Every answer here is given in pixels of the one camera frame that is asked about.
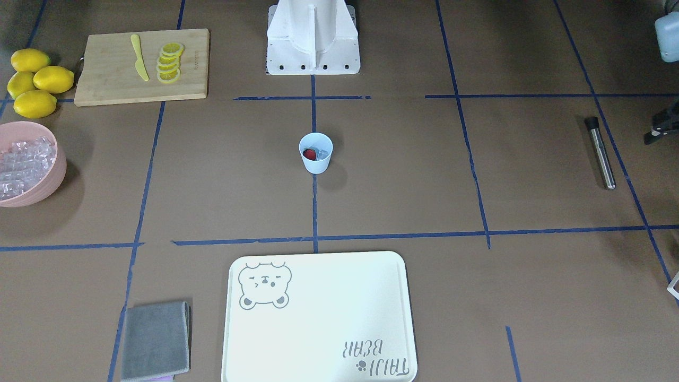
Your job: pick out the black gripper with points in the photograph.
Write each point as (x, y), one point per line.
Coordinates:
(663, 125)

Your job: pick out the red strawberry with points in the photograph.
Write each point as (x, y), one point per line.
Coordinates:
(310, 154)

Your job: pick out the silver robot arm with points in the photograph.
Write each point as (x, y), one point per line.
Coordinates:
(666, 29)

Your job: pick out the white cup rack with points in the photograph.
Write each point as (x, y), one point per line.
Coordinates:
(672, 288)

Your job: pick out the light blue plastic cup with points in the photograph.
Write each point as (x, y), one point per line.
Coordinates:
(316, 139)

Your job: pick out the pile of ice cubes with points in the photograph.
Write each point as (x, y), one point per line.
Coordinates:
(24, 165)

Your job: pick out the cream bear serving tray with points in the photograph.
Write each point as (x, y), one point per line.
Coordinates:
(319, 317)

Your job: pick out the lemon slice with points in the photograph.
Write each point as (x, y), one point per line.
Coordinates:
(168, 77)
(172, 49)
(167, 68)
(167, 61)

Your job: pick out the bamboo cutting board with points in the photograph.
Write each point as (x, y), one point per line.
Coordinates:
(109, 75)

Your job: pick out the yellow plastic knife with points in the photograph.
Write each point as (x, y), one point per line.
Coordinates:
(139, 63)

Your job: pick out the grey folded cloth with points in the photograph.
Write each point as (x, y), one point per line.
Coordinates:
(156, 345)

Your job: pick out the whole yellow lemon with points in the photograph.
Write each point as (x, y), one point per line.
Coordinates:
(29, 60)
(54, 79)
(20, 83)
(35, 104)

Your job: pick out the pink bowl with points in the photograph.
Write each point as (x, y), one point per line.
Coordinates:
(25, 131)

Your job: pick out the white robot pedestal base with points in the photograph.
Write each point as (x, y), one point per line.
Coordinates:
(312, 38)

